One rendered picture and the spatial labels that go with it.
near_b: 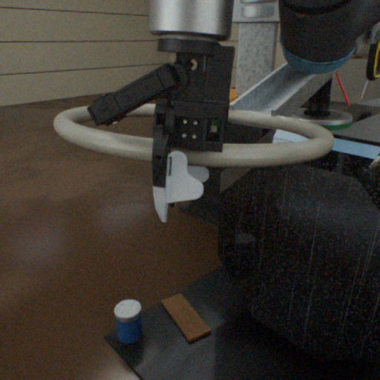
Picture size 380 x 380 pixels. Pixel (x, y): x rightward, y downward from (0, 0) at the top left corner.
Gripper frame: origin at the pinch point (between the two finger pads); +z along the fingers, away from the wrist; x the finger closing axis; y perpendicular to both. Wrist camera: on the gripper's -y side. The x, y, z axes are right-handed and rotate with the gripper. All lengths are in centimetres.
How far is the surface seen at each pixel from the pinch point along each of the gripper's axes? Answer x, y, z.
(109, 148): -0.2, -7.3, -6.8
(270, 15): 160, 17, -42
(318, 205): 58, 34, 19
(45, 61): 584, -350, 2
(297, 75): 70, 24, -16
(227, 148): 0.3, 7.6, -8.4
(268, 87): 59, 15, -13
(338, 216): 54, 39, 20
